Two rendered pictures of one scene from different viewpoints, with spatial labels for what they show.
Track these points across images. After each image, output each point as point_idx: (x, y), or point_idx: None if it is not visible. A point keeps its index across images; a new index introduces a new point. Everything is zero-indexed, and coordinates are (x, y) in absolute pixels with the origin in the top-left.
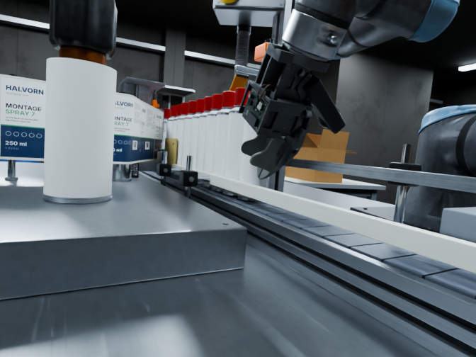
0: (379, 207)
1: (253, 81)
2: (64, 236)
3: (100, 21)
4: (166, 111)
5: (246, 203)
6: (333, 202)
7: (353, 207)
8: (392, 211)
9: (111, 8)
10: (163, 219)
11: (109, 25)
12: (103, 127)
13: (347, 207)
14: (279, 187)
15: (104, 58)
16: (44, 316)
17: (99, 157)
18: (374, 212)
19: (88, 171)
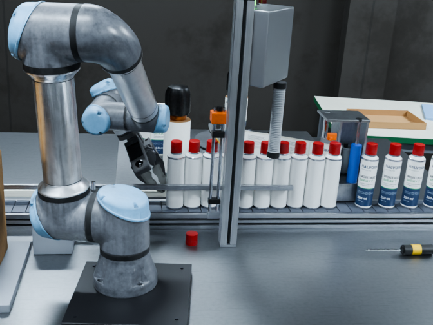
0: (189, 282)
1: (147, 138)
2: (118, 169)
3: (167, 104)
4: (366, 146)
5: (161, 202)
6: (272, 300)
7: (191, 265)
8: (171, 280)
9: (169, 98)
10: (131, 180)
11: (169, 104)
12: (166, 144)
13: (236, 294)
14: (220, 226)
15: (173, 117)
16: (105, 181)
17: (165, 156)
18: (171, 267)
19: (163, 160)
